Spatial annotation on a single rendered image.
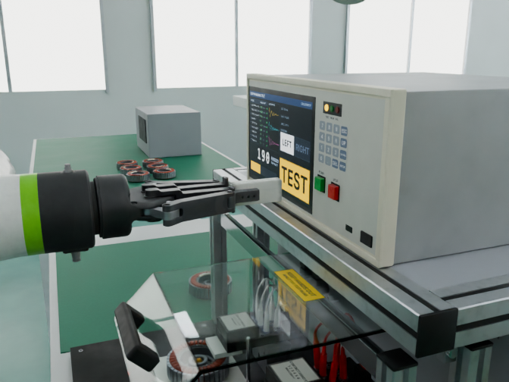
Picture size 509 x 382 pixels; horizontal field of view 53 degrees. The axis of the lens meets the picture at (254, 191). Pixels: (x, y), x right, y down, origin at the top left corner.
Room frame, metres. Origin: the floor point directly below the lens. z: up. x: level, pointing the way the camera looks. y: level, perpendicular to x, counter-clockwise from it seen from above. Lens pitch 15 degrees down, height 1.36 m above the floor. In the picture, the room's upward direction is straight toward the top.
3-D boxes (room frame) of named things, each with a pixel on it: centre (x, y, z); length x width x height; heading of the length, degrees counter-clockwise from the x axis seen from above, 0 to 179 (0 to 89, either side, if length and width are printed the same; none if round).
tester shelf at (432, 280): (0.84, -0.24, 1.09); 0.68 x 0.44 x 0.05; 21
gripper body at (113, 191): (0.59, 0.15, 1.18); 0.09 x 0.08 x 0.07; 111
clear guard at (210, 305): (0.58, 0.00, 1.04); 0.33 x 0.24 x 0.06; 111
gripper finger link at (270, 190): (0.65, 0.00, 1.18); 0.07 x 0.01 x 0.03; 111
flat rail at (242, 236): (0.76, -0.03, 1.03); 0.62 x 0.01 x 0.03; 21
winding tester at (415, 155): (0.83, -0.25, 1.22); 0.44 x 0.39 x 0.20; 21
